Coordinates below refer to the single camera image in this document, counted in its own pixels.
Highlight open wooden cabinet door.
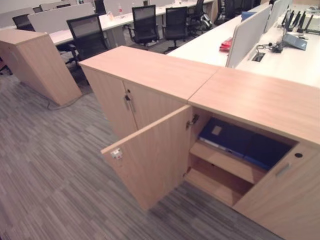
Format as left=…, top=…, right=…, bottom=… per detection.
left=100, top=104, right=194, bottom=212

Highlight white desk divider panel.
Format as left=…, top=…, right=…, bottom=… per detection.
left=225, top=4, right=273, bottom=69

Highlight grey laptop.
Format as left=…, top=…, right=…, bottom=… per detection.
left=282, top=26, right=309, bottom=52

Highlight closed wooden office cabinet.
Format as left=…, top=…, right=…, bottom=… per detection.
left=78, top=45, right=220, bottom=141

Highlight white door latch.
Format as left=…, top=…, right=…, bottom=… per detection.
left=110, top=148, right=123, bottom=161

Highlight red packet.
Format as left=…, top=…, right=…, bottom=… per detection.
left=219, top=37, right=234, bottom=53

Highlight long white office desk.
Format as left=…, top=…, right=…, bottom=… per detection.
left=48, top=0, right=216, bottom=46

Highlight black cable bundle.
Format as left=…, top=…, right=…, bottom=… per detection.
left=255, top=42, right=284, bottom=54

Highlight slanted wooden office cabinet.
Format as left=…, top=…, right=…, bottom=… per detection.
left=0, top=29, right=83, bottom=107

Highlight dark blue folder with label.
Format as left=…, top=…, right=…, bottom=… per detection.
left=198, top=117, right=258, bottom=153

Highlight silver door handle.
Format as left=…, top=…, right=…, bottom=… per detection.
left=275, top=162, right=293, bottom=177

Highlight keys in cabinet lock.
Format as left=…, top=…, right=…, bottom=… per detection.
left=122, top=88, right=137, bottom=113

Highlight open wooden office cabinet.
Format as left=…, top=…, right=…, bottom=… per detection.
left=183, top=66, right=320, bottom=240

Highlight wooden cabinet shelf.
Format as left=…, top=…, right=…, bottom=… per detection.
left=189, top=141, right=267, bottom=185

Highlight grey desk divider panel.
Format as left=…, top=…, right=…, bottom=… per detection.
left=27, top=2, right=96, bottom=34

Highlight plain blue folder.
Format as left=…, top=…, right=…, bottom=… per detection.
left=243, top=134, right=293, bottom=172

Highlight metal door hinge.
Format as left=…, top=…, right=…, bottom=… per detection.
left=185, top=114, right=200, bottom=129

